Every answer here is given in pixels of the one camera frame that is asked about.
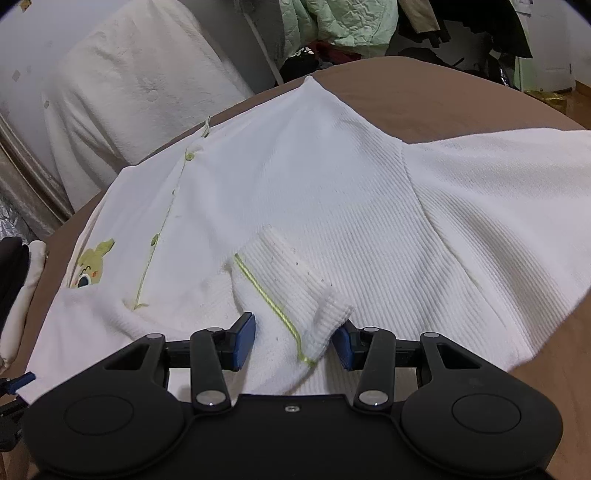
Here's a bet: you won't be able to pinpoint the white rack pole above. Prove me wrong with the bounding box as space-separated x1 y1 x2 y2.
249 0 285 86

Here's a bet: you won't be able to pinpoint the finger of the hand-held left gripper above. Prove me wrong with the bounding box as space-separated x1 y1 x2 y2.
0 370 37 416

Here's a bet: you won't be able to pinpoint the white folded garment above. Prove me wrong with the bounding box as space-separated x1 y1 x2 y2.
0 240 48 370

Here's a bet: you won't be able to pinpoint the pale green door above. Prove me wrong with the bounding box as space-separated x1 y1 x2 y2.
515 0 576 93

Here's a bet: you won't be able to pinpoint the silver foil cover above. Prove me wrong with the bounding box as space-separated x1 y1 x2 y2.
0 194 43 244

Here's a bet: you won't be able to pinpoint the black folded drawstring pants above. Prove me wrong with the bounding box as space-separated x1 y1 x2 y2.
0 236 29 333

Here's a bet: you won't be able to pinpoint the dark and red clothes pile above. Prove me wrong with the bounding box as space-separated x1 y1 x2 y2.
281 41 363 88

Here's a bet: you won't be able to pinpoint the beige curtain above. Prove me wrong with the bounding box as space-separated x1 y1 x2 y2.
0 111 75 228

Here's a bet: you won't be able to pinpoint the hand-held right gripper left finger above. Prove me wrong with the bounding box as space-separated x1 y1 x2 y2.
104 312 257 414

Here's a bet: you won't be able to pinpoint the green quilted jacket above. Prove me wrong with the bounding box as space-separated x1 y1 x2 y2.
279 0 400 48

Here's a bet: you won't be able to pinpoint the white cardigan with green trim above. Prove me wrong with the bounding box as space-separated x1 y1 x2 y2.
16 76 591 403

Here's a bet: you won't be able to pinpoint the black hanging clothes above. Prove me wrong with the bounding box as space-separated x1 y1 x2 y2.
397 0 536 72

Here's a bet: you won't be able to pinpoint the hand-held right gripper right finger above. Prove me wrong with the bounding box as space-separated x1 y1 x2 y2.
332 320 482 412

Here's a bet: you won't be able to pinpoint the white plush robe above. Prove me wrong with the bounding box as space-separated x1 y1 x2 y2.
41 0 256 212

